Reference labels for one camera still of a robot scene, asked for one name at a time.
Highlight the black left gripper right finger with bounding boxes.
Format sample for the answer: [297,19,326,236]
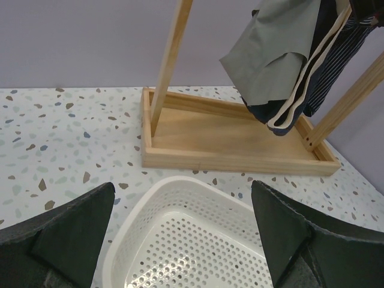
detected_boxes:
[251,181,383,287]

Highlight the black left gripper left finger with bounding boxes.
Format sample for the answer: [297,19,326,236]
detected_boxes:
[1,182,115,287]

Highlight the navy underwear with beige band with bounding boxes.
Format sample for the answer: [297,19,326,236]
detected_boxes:
[247,1,351,136]

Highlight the grey underwear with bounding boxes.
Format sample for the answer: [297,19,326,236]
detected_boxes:
[220,1,320,106]

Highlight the navy striped underwear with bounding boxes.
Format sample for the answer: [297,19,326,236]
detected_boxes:
[303,14,383,117]

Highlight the white perforated plastic basket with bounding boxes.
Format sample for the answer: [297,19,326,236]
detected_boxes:
[100,176,272,287]

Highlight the wooden clothes rack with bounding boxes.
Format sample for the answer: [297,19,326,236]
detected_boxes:
[141,1,383,176]

